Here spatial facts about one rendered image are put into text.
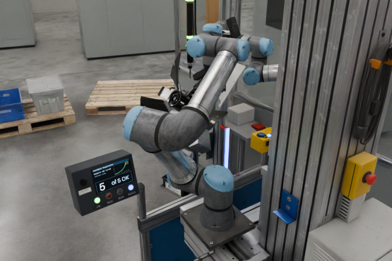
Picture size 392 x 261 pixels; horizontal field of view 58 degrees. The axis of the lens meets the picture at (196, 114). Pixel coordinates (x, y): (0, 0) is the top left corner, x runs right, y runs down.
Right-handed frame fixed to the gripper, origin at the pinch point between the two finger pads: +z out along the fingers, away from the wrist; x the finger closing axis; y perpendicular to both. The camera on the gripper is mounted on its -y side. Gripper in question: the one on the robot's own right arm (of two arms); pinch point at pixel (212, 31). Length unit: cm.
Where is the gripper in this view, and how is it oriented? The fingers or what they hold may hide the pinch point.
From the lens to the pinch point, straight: 187.4
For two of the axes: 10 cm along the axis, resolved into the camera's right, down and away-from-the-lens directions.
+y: 0.0, 9.1, 4.2
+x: 7.0, -3.0, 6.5
